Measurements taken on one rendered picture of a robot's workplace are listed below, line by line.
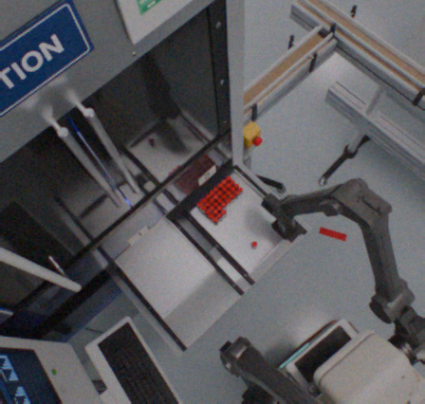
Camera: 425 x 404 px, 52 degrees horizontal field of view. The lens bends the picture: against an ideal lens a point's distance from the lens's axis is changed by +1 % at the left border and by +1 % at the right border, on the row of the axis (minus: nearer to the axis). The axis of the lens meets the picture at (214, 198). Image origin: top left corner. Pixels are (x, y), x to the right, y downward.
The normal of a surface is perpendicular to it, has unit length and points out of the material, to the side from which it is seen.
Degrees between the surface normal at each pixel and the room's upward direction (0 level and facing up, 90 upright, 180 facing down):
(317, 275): 0
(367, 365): 43
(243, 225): 0
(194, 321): 0
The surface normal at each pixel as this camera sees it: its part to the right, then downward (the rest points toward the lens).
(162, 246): -0.06, -0.36
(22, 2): 0.68, 0.67
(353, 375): -0.45, -0.76
